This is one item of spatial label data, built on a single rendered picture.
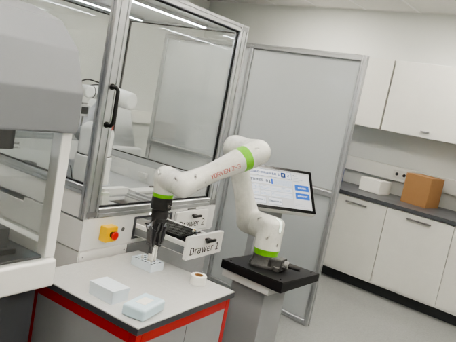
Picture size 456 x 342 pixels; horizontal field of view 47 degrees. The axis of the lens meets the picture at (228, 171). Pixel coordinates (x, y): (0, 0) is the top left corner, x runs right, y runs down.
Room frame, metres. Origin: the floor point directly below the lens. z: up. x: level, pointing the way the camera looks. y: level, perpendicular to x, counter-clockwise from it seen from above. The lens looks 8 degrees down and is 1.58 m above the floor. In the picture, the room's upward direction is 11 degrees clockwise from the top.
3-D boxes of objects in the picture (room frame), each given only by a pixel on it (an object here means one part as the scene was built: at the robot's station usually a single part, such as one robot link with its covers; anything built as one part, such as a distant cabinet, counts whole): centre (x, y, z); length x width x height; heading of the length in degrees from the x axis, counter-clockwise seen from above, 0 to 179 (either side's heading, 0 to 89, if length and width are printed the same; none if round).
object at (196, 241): (2.45, 0.05, 0.87); 0.29 x 0.02 x 0.11; 148
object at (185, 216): (2.89, 0.15, 0.87); 0.29 x 0.02 x 0.11; 148
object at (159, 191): (2.29, 0.26, 1.17); 0.13 x 0.11 x 0.14; 41
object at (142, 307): (1.83, 0.21, 0.78); 0.15 x 0.10 x 0.04; 158
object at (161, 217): (2.29, 0.26, 1.00); 0.08 x 0.07 x 0.09; 146
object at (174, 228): (2.56, 0.22, 0.87); 0.22 x 0.18 x 0.06; 58
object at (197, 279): (2.23, 0.04, 0.78); 0.07 x 0.07 x 0.04
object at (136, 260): (2.32, 0.28, 0.78); 0.12 x 0.08 x 0.04; 56
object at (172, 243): (2.57, 0.22, 0.86); 0.40 x 0.26 x 0.06; 58
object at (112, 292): (1.91, 0.36, 0.79); 0.13 x 0.09 x 0.05; 57
